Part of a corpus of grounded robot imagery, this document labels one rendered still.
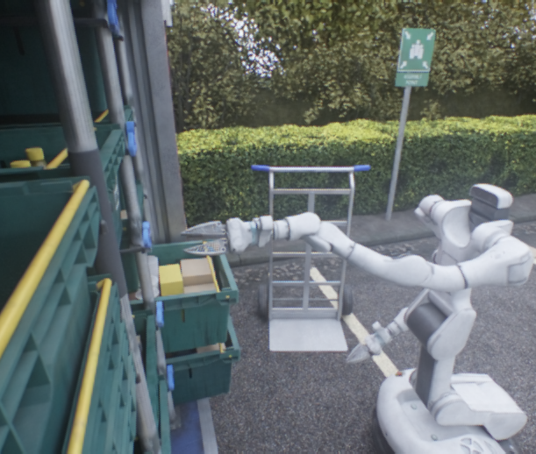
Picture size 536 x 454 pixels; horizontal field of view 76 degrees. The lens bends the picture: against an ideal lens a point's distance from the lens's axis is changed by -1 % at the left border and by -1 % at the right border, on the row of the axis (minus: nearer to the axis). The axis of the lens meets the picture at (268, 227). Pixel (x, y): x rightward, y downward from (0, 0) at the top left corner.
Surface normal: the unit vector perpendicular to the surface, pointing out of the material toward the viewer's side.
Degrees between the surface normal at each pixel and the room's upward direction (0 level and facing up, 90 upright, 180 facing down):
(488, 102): 62
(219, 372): 93
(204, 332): 90
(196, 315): 93
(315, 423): 0
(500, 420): 88
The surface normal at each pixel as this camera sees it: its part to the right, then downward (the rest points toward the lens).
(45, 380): 0.29, 0.40
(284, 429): 0.00, -0.91
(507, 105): 0.36, -0.10
